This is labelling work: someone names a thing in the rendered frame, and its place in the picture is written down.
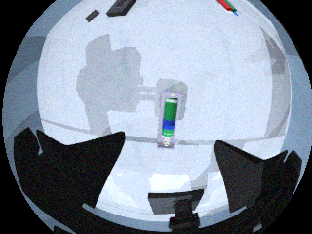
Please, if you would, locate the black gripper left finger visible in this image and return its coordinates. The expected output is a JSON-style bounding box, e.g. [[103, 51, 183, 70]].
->
[[36, 129, 126, 208]]

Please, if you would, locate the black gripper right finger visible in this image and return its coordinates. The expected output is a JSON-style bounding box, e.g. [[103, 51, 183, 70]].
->
[[214, 140, 288, 214]]

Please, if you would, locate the green striped battery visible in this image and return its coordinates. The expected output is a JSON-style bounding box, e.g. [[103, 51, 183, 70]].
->
[[163, 98, 178, 137]]

